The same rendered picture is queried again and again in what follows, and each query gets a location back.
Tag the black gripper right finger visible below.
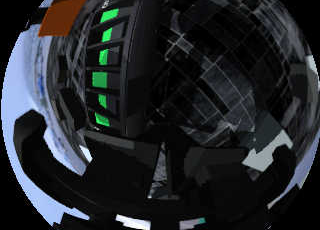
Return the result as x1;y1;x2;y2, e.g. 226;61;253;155
164;117;249;199

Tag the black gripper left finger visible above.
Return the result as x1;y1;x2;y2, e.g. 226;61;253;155
84;117;167;190

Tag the white flat rectangular sheet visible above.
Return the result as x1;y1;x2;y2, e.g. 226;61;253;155
80;145;92;161

